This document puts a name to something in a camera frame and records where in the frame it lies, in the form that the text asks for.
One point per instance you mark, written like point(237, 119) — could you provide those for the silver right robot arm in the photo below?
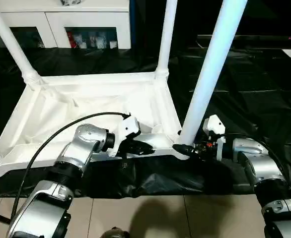
point(254, 163)

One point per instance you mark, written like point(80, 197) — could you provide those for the dark robot torso part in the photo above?
point(115, 233)

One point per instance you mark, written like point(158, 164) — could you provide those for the white plastic table top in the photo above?
point(86, 99)

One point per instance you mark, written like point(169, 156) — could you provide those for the black plastic mat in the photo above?
point(254, 99)

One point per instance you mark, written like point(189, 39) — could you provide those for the small grey cabinet ornament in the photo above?
point(72, 2)

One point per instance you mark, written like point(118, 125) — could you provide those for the white glass-door cabinet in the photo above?
point(46, 22)

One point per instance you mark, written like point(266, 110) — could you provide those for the black flat screen television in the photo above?
point(264, 17)

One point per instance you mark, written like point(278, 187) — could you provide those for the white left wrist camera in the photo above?
point(127, 131)

